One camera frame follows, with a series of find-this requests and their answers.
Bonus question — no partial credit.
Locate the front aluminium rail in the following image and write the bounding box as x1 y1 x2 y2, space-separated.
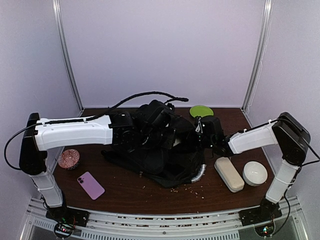
21 197 307 240

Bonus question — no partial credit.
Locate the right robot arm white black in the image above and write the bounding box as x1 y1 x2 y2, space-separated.
195 112 311 221

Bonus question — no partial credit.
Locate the beige fabric pencil pouch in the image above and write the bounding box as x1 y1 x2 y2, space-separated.
173 139 181 146

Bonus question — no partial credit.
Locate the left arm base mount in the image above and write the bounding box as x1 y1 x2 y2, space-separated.
43 195 90 240

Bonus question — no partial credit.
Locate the pink smartphone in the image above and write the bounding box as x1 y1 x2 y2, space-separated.
77 171 105 200

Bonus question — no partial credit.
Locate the beige glasses case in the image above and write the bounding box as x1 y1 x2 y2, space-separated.
214 157 245 193

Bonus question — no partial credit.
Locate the aluminium frame post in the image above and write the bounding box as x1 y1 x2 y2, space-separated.
242 0 274 114
52 0 84 112

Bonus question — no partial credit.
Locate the white bowl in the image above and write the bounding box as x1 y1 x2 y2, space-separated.
242 161 268 187

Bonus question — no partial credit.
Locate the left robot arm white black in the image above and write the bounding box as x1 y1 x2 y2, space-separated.
19 100 175 222

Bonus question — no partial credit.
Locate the black student backpack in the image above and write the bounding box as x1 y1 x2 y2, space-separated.
101 100 206 189

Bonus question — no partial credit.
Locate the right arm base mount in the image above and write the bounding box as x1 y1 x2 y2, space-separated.
238 198 282 238

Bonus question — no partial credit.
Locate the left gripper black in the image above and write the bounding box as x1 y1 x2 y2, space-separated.
138 127 178 150

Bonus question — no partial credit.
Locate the left aluminium frame post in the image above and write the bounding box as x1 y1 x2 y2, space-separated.
52 0 84 112

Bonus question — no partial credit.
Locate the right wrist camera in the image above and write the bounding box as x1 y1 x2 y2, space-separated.
195 116 203 134

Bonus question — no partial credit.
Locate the right aluminium frame post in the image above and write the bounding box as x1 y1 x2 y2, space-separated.
242 0 274 114

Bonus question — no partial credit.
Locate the red patterned small bowl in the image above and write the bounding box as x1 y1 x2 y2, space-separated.
57 149 80 171

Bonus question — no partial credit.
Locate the green plate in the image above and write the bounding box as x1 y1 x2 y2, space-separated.
189 105 214 118

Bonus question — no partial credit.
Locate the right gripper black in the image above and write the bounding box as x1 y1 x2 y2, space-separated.
177 124 215 151

